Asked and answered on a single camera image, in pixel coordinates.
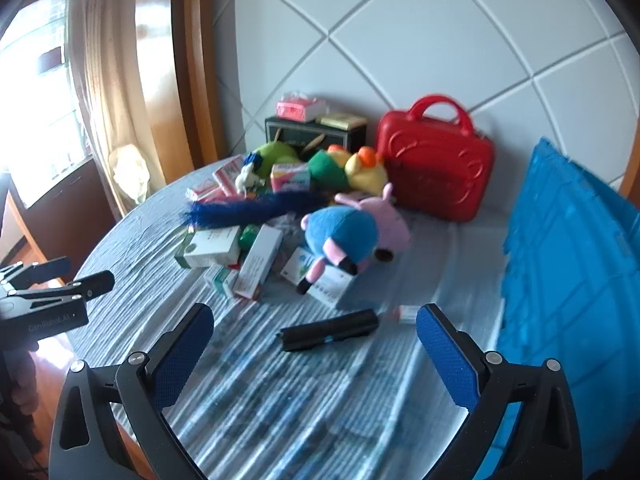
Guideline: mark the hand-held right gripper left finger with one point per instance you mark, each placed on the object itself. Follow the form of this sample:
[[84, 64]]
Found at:
[[182, 360]]

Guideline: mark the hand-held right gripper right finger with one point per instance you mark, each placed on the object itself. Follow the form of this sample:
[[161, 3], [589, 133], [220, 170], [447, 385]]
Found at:
[[447, 360]]

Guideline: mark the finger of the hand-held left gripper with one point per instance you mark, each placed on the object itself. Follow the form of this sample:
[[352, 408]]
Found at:
[[85, 285], [45, 267]]

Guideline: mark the small red white box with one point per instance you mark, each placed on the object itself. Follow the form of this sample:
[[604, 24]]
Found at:
[[402, 314]]

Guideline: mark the white green patch box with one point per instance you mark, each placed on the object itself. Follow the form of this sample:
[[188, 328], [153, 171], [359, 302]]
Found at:
[[210, 245]]

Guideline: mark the blue plastic crate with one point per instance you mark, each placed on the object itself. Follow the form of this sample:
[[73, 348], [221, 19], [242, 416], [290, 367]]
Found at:
[[575, 310]]

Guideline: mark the white box green figure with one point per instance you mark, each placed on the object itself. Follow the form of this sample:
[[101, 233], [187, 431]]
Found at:
[[330, 287]]

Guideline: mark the person's left hand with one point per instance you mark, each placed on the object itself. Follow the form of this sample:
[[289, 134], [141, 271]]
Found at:
[[20, 380]]

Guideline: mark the dark wooden cabinet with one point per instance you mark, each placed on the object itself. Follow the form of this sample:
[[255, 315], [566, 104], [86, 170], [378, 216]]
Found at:
[[60, 210]]

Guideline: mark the small green white box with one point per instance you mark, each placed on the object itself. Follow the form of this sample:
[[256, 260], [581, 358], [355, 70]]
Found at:
[[222, 280]]

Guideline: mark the long white red box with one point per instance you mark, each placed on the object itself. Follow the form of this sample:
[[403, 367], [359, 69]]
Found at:
[[257, 262]]

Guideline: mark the green round toy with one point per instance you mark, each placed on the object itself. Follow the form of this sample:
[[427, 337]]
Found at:
[[247, 236]]

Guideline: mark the red white flat box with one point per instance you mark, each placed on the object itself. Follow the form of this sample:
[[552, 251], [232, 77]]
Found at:
[[202, 193]]

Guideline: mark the blue feather duster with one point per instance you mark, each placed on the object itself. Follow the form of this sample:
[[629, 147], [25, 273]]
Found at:
[[250, 210]]

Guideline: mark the blue pink pig plush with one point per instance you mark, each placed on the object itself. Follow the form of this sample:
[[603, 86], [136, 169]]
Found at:
[[340, 232]]

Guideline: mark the pink striped box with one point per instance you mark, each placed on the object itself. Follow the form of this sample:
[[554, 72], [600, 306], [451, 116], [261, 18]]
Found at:
[[225, 175]]

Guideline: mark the window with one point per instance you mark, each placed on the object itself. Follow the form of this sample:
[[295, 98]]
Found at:
[[35, 85]]

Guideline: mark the red hard carry case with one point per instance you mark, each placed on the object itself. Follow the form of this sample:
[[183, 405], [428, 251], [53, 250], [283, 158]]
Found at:
[[430, 170]]

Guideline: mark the beige sheer curtain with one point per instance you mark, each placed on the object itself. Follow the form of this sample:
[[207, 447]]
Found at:
[[105, 85]]

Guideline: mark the yellow green plush toy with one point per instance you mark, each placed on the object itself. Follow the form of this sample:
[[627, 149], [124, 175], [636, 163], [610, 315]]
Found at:
[[360, 172]]

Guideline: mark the pink white box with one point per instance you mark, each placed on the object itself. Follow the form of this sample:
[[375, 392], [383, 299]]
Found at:
[[290, 177]]

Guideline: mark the black cardboard box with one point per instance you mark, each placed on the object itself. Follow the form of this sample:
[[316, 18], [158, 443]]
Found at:
[[295, 135]]

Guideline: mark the pale yellow flat box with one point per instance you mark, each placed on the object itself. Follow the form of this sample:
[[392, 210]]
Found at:
[[342, 120]]

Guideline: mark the pink tissue pack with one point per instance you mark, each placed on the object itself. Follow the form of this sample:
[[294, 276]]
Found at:
[[300, 109]]

